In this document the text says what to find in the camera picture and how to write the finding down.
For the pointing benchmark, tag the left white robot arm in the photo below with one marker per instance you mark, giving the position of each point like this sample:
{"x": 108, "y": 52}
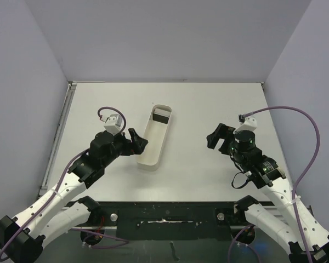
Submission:
{"x": 24, "y": 236}

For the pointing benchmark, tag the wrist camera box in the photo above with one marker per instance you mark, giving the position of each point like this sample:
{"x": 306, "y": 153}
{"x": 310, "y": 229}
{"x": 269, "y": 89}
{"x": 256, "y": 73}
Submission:
{"x": 247, "y": 123}
{"x": 113, "y": 124}

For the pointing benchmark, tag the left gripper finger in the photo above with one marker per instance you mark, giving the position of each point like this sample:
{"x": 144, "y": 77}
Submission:
{"x": 133, "y": 134}
{"x": 138, "y": 146}

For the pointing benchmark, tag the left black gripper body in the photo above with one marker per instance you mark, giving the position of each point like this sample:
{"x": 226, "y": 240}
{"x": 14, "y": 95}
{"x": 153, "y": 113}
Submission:
{"x": 121, "y": 147}

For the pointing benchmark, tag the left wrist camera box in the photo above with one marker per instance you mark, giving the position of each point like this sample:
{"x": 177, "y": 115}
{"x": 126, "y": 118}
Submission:
{"x": 113, "y": 124}

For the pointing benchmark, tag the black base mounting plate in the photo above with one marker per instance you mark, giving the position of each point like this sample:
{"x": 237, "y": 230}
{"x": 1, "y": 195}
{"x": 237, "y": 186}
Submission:
{"x": 168, "y": 221}

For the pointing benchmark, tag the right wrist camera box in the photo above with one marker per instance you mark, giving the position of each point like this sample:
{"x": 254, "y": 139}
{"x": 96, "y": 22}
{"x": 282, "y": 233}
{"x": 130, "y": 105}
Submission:
{"x": 247, "y": 123}

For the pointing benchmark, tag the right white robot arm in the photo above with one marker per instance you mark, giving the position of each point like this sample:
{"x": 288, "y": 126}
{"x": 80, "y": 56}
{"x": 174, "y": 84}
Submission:
{"x": 299, "y": 233}

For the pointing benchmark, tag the aluminium frame rail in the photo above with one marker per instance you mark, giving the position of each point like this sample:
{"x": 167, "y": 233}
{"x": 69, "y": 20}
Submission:
{"x": 57, "y": 137}

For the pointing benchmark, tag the white oblong plastic tray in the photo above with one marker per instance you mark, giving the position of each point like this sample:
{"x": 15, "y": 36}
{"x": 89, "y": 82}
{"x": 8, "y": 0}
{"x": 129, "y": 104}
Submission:
{"x": 155, "y": 133}

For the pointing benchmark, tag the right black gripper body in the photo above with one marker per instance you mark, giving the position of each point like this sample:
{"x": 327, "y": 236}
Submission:
{"x": 225, "y": 141}

